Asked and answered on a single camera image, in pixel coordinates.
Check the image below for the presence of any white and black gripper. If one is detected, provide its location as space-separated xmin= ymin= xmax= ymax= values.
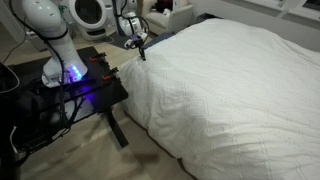
xmin=124 ymin=32 xmax=148 ymax=61

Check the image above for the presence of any white quilted duvet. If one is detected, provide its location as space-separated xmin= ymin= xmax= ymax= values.
xmin=119 ymin=19 xmax=320 ymax=180

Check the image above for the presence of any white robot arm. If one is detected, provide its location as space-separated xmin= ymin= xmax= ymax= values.
xmin=22 ymin=0 xmax=148 ymax=88

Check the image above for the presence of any beige armchair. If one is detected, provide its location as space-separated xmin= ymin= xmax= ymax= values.
xmin=142 ymin=0 xmax=193 ymax=35

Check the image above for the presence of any white round appliance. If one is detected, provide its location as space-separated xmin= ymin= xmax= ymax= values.
xmin=68 ymin=0 xmax=107 ymax=30

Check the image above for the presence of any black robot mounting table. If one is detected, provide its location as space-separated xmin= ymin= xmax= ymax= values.
xmin=1 ymin=47 xmax=128 ymax=153

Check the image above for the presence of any orange-handled clamp front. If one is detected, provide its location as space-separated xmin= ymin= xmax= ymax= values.
xmin=102 ymin=67 xmax=118 ymax=80

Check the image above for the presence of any orange-handled clamp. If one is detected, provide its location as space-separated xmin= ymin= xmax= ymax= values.
xmin=89 ymin=52 xmax=107 ymax=61
xmin=102 ymin=67 xmax=118 ymax=80

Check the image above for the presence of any orange-handled clamp rear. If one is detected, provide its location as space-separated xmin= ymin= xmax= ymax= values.
xmin=89 ymin=52 xmax=107 ymax=61

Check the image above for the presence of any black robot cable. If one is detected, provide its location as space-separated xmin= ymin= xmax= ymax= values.
xmin=8 ymin=0 xmax=73 ymax=131

